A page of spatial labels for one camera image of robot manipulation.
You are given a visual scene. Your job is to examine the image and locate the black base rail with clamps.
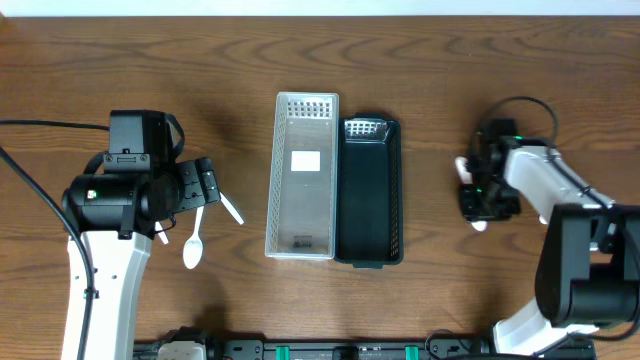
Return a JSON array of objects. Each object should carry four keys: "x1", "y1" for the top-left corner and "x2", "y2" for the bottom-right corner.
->
[{"x1": 133, "y1": 325, "x2": 596, "y2": 360}]

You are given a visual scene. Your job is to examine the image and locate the dark green perforated plastic basket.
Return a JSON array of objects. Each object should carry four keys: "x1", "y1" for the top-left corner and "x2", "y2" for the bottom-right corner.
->
[{"x1": 334, "y1": 113, "x2": 404, "y2": 269}]

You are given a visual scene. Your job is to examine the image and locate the white plastic spoon right crossing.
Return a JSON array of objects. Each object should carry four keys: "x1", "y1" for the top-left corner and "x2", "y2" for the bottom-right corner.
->
[{"x1": 220, "y1": 193, "x2": 245, "y2": 225}]

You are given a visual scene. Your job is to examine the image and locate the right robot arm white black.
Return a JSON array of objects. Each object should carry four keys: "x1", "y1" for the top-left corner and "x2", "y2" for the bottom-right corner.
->
[{"x1": 455, "y1": 119, "x2": 639, "y2": 358}]

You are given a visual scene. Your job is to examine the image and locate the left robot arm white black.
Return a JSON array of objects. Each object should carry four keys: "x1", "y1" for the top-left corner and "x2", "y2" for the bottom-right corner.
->
[{"x1": 61, "y1": 110, "x2": 221, "y2": 359}]

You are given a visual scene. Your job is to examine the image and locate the white plastic spoon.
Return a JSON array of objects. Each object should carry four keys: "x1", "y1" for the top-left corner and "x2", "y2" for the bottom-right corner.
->
[
  {"x1": 155, "y1": 222, "x2": 169, "y2": 244},
  {"x1": 454, "y1": 156, "x2": 488, "y2": 232}
]

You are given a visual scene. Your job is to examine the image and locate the clear perforated plastic basket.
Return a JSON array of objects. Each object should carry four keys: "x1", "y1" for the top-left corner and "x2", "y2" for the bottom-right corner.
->
[{"x1": 265, "y1": 92, "x2": 339, "y2": 260}]

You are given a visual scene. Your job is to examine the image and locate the white plastic spoon bowl down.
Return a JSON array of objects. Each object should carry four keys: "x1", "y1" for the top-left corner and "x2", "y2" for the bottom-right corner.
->
[{"x1": 182, "y1": 206, "x2": 204, "y2": 270}]

